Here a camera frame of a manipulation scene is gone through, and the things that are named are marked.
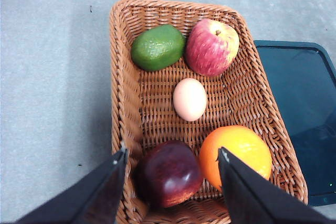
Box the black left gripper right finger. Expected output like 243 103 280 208
218 147 336 224

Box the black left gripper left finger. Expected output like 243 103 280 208
17 148 129 224

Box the beige egg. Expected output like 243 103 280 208
173 78 207 122

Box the brown wicker basket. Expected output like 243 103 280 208
109 0 308 224

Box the orange fruit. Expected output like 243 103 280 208
199 125 272 191

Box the dark red apple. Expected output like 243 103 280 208
134 140 203 208

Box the dark rectangular tray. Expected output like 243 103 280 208
254 40 336 206

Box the red yellow apple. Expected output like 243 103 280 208
185 19 239 77

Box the green avocado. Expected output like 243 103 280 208
131 25 186 71

